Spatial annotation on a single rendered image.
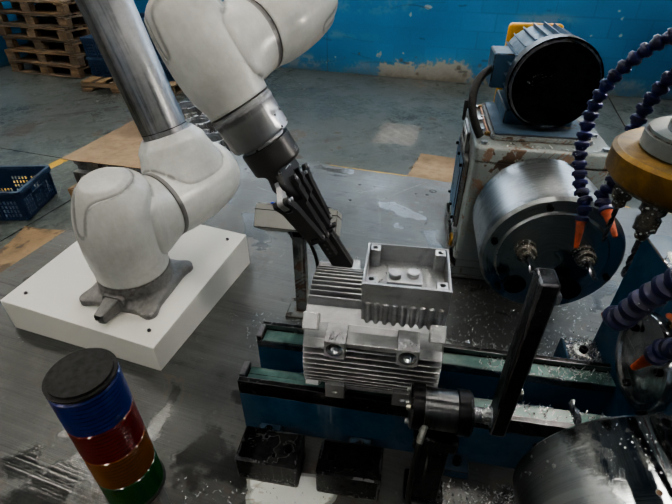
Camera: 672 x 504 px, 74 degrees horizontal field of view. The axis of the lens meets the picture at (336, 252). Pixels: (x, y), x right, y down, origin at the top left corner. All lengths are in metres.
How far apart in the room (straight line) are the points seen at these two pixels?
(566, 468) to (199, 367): 0.71
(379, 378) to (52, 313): 0.73
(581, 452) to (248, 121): 0.52
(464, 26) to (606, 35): 1.55
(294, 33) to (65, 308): 0.75
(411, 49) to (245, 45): 5.72
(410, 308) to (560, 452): 0.24
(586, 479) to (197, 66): 0.59
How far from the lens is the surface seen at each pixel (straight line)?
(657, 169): 0.56
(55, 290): 1.17
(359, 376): 0.67
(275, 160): 0.62
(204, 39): 0.59
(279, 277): 1.17
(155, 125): 1.03
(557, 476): 0.52
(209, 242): 1.18
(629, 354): 0.84
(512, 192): 0.90
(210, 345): 1.03
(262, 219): 0.91
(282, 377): 0.79
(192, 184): 1.02
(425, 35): 6.24
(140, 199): 0.93
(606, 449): 0.51
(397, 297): 0.61
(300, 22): 0.67
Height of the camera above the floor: 1.53
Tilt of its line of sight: 35 degrees down
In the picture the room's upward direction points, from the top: straight up
